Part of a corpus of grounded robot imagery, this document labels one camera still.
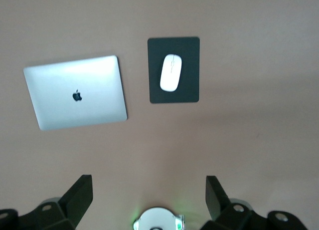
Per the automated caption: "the white computer mouse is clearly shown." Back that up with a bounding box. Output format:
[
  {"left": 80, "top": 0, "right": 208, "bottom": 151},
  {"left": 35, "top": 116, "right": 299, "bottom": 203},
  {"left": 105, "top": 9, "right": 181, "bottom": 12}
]
[{"left": 159, "top": 53, "right": 183, "bottom": 92}]

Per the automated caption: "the silver closed laptop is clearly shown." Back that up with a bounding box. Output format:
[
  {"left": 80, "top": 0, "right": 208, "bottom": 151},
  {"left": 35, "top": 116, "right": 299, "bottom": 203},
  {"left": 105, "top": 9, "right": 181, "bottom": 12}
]
[{"left": 23, "top": 55, "right": 129, "bottom": 132}]

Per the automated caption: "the black mouse pad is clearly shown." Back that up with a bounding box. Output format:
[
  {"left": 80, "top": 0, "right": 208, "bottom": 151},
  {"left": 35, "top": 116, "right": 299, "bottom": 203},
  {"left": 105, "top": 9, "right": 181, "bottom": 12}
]
[{"left": 147, "top": 36, "right": 201, "bottom": 104}]

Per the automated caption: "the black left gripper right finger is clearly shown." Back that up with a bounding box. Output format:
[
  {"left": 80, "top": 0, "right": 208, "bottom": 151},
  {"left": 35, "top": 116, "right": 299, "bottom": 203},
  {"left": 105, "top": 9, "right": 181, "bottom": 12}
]
[{"left": 200, "top": 175, "right": 309, "bottom": 230}]

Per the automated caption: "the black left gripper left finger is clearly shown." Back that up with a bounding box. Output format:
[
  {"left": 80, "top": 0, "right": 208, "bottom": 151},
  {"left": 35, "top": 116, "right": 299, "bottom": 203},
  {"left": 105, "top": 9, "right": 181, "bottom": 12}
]
[{"left": 0, "top": 174, "right": 94, "bottom": 230}]

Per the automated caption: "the brown table cover mat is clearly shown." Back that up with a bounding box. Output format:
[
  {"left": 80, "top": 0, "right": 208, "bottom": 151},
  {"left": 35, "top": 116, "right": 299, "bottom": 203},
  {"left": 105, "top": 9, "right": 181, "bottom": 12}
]
[{"left": 0, "top": 0, "right": 319, "bottom": 230}]

